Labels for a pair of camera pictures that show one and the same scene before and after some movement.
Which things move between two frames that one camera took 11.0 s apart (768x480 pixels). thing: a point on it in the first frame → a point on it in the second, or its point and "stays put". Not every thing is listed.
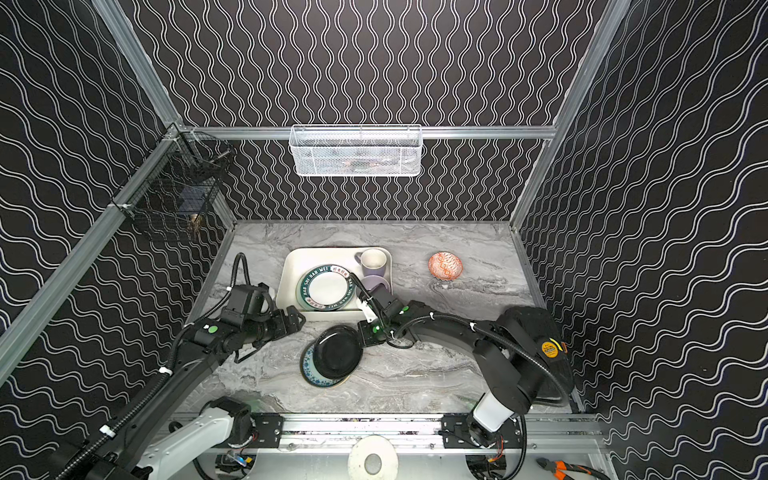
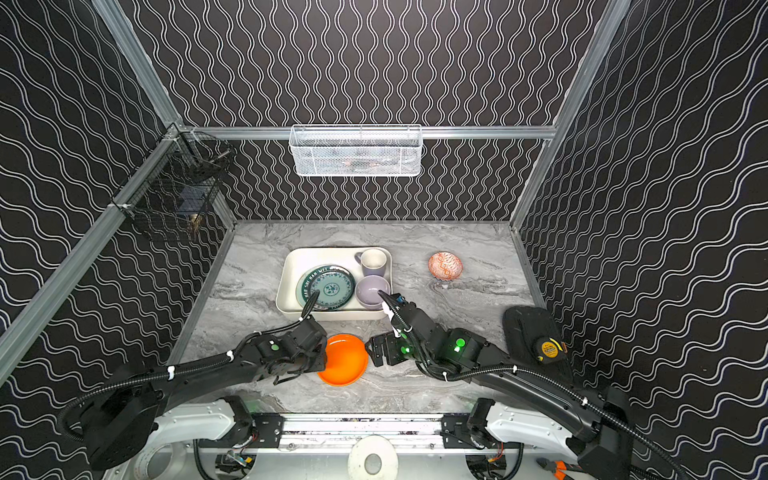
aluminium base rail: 417,433 stays put
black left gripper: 280,322 → 310,330
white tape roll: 373,444 stays put
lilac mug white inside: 373,261 stays put
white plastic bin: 295,261 stays put
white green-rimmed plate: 311,373 → 335,283
